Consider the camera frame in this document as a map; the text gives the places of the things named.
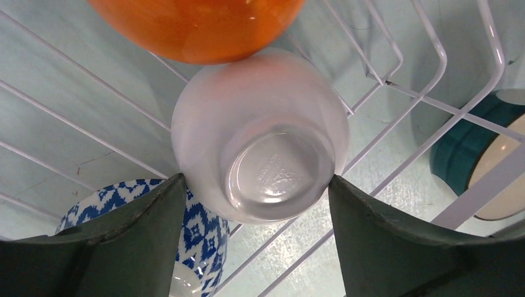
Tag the orange bowl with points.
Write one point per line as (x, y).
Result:
(200, 32)

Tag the white wire dish rack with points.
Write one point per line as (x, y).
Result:
(82, 108)

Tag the teal bowl white dots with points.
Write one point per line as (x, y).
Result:
(467, 152)

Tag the plain white bowl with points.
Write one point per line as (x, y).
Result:
(259, 140)

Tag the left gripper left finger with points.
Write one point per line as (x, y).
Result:
(130, 251)

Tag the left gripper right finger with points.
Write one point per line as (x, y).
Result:
(384, 251)

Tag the blue white patterned bowl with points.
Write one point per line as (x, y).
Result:
(202, 249)

